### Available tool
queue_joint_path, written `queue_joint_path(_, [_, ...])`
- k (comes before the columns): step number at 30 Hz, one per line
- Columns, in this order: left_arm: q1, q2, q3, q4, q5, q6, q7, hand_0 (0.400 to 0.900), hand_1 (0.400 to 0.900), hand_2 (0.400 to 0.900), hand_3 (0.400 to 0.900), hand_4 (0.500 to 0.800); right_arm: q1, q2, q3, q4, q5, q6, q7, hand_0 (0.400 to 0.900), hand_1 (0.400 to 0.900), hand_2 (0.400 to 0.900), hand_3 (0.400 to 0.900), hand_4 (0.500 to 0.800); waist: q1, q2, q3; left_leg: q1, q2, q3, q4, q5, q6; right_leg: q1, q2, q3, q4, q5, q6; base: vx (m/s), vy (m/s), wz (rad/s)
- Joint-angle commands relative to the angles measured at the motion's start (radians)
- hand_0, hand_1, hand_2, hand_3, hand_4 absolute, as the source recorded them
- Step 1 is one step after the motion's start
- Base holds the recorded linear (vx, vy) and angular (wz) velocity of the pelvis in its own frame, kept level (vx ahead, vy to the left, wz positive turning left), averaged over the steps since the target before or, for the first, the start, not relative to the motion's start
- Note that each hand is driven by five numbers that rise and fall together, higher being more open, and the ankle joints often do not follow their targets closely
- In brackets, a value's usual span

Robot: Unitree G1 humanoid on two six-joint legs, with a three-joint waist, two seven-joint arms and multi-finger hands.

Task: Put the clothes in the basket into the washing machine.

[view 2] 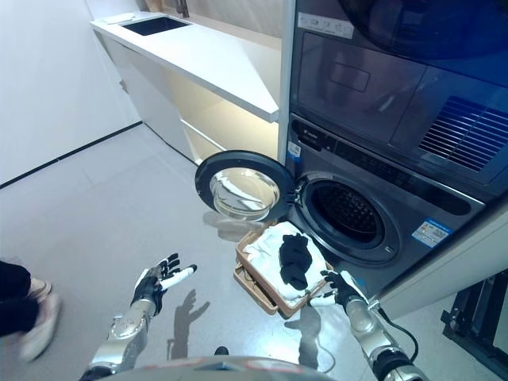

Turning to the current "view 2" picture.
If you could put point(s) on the black rectangular sink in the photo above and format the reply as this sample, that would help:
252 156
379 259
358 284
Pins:
156 24

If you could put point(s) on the faucet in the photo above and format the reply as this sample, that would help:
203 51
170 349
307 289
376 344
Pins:
182 8

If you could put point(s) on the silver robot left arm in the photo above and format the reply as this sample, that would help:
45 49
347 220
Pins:
123 333

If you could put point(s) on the white countertop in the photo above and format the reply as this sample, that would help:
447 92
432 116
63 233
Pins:
206 59

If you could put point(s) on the white cloth garment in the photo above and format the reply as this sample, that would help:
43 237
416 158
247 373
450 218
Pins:
266 256

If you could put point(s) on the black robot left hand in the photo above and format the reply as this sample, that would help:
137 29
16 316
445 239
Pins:
151 283

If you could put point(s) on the blue energy label sticker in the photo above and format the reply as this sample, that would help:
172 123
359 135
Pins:
430 233

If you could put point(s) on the black cloth garment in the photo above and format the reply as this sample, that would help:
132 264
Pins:
295 260

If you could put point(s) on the woven brown laundry basket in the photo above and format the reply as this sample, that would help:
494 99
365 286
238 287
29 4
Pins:
254 278

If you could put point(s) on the black trouser leg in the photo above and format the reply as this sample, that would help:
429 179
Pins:
14 297

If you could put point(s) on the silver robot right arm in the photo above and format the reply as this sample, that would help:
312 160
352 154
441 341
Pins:
371 331

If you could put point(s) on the white base cabinet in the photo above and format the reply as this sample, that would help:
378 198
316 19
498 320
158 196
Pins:
158 119

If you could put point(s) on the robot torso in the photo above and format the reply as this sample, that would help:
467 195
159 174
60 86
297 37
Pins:
234 367

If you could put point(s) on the grey stacked dryer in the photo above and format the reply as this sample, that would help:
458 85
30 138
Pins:
357 79

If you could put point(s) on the grey front-load washing machine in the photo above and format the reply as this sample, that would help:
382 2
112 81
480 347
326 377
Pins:
412 198

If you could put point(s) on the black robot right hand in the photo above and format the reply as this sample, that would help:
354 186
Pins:
345 287

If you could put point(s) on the black metal frame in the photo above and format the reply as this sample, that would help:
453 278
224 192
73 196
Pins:
468 317

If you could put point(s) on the round washing machine door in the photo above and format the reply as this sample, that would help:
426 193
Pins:
242 162

